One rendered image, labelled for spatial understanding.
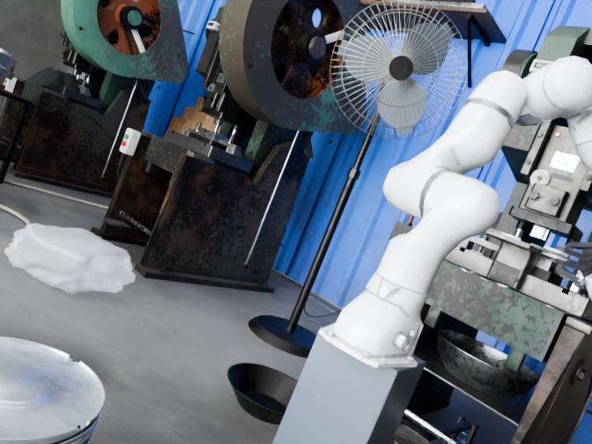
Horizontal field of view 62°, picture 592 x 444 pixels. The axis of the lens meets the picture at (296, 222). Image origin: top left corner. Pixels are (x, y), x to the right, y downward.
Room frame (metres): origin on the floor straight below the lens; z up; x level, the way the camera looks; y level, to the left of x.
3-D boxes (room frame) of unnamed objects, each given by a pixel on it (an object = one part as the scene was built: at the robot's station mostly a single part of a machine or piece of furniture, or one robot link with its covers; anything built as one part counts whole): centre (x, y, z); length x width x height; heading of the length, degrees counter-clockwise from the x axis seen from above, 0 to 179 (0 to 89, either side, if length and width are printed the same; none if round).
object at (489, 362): (1.61, -0.75, 0.36); 0.34 x 0.34 x 0.10
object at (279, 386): (1.51, -0.13, 0.04); 0.30 x 0.30 x 0.07
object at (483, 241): (1.72, -0.62, 0.76); 0.17 x 0.06 x 0.10; 51
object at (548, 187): (1.58, -0.73, 1.04); 0.17 x 0.15 x 0.30; 141
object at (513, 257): (1.48, -0.64, 0.72); 0.25 x 0.14 x 0.14; 141
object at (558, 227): (1.62, -0.75, 0.86); 0.20 x 0.16 x 0.05; 51
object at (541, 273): (1.62, -0.75, 0.72); 0.20 x 0.16 x 0.03; 51
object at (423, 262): (0.98, -0.27, 0.71); 0.18 x 0.11 x 0.25; 41
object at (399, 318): (0.98, -0.23, 0.52); 0.22 x 0.19 x 0.14; 148
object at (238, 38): (2.99, 0.36, 0.87); 1.53 x 0.99 x 1.74; 139
